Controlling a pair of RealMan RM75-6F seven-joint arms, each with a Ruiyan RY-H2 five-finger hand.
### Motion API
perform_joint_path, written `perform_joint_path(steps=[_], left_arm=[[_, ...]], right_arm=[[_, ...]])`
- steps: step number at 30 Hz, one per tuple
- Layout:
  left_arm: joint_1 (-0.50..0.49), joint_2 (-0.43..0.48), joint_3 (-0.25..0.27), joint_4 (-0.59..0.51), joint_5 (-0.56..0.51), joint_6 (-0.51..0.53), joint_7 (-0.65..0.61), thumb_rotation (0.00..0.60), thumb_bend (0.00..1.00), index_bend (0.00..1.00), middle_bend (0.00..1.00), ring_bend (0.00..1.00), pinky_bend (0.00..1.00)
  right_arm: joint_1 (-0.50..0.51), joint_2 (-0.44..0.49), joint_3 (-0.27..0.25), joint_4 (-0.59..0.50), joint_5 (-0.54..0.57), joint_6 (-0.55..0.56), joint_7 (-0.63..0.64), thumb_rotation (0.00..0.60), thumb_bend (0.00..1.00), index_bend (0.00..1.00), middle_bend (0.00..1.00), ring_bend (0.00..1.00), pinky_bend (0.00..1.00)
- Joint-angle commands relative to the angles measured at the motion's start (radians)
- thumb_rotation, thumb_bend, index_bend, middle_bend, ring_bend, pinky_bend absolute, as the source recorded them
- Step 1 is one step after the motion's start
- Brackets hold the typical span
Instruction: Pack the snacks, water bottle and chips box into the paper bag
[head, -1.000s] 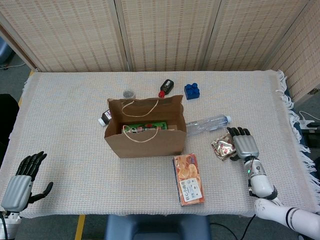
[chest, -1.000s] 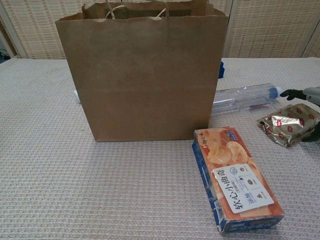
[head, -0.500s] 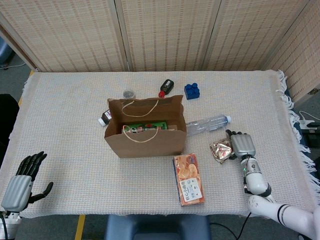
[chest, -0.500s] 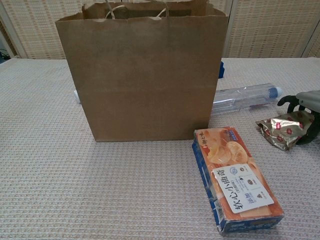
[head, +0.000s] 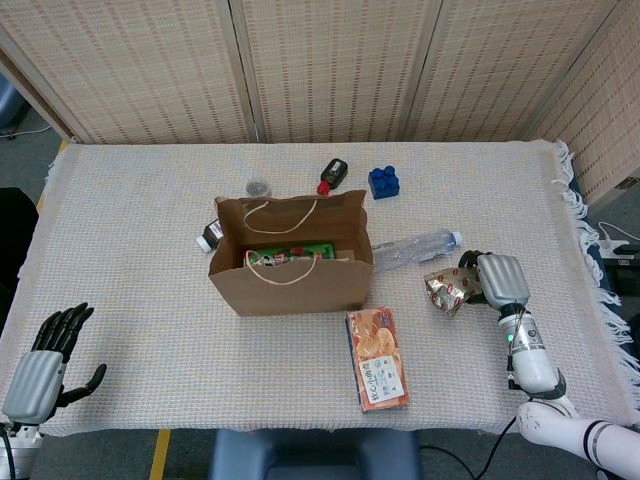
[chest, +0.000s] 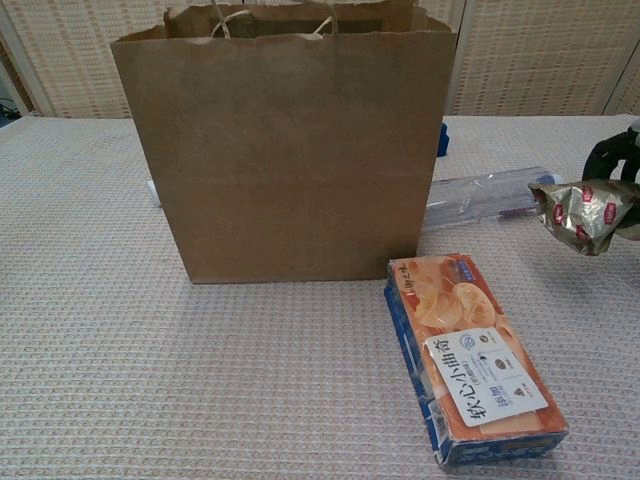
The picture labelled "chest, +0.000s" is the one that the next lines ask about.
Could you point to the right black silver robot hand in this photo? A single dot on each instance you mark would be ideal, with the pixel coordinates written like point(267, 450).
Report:
point(612, 160)

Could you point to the gold red snack packet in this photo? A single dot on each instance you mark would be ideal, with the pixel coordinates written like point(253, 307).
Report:
point(585, 215)

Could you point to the clear plastic water bottle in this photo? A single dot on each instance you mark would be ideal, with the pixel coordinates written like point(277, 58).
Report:
point(465, 197)

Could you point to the orange cookie box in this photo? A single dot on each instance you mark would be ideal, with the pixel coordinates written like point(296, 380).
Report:
point(475, 370)

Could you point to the brown paper bag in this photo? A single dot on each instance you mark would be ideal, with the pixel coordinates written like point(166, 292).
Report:
point(290, 160)

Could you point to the bamboo folding screen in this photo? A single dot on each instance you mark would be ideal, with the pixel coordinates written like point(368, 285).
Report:
point(525, 60)

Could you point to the blue toy brick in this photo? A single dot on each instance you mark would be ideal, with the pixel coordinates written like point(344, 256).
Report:
point(443, 142)

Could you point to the cream woven tablecloth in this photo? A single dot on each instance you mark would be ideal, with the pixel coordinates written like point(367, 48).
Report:
point(150, 375)

